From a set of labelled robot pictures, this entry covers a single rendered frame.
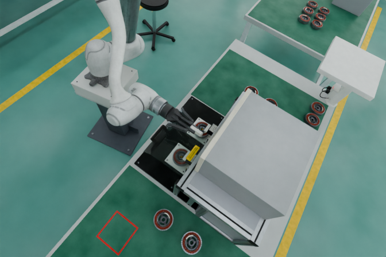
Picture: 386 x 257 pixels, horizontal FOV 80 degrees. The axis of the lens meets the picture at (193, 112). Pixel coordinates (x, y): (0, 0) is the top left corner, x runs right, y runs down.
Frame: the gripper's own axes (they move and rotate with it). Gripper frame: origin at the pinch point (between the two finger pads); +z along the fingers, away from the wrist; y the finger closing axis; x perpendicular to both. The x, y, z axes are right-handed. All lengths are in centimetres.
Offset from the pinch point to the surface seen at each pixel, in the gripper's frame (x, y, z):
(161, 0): -62, -134, -128
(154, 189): -43, 29, -5
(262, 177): 13.5, 6.5, 35.0
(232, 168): 13.5, 10.9, 23.1
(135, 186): -43, 34, -16
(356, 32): -43, -211, 64
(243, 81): -43, -79, 0
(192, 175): -6.7, 17.6, 10.5
